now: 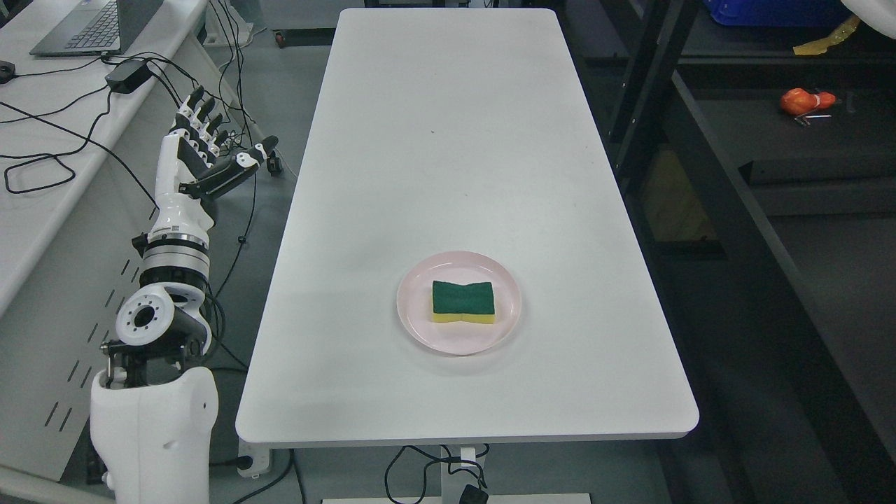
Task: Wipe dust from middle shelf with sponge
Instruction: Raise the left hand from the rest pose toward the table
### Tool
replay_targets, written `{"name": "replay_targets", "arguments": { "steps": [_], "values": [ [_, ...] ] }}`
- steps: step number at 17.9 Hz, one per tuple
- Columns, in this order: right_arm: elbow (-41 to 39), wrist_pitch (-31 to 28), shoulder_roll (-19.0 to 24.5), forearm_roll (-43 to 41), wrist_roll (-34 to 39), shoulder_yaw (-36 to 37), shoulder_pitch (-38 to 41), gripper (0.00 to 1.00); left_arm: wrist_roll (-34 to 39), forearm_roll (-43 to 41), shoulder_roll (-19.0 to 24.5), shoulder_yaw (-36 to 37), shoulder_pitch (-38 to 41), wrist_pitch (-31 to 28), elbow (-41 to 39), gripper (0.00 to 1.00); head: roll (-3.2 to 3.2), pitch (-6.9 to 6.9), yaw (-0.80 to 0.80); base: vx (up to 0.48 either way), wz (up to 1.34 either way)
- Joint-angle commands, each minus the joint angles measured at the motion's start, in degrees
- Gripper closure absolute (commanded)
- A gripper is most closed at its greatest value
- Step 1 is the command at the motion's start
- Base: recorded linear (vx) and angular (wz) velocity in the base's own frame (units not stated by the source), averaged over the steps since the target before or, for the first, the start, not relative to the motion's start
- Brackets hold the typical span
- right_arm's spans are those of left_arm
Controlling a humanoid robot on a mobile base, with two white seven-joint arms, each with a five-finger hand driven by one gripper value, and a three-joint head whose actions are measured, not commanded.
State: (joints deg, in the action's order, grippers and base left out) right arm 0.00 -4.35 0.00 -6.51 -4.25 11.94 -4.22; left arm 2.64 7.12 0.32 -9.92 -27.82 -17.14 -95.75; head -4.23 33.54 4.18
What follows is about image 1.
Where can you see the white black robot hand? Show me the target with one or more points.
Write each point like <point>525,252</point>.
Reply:
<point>192,172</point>

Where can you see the green yellow sponge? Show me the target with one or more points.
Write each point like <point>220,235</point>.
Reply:
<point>452,302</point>

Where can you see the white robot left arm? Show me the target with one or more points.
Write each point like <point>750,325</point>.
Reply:
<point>153,408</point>

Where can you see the orange toy on shelf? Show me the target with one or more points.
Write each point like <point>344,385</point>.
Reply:
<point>798,101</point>

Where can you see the white side desk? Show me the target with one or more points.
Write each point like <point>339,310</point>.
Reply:
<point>67,258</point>

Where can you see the black power adapter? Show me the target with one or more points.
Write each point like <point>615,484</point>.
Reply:
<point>128,76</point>

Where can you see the grey laptop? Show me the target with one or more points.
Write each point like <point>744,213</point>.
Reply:
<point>97,27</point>

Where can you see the white power strip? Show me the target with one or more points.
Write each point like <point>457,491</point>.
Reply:
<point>255,459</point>

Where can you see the pink round plate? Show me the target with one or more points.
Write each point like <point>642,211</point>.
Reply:
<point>413,303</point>

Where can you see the black metal rack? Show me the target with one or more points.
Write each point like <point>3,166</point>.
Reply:
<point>769,237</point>

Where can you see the blue plastic bin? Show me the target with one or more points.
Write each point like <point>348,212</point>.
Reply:
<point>777,13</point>

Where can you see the yellow tape piece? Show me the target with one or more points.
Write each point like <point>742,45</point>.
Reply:
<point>837,36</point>

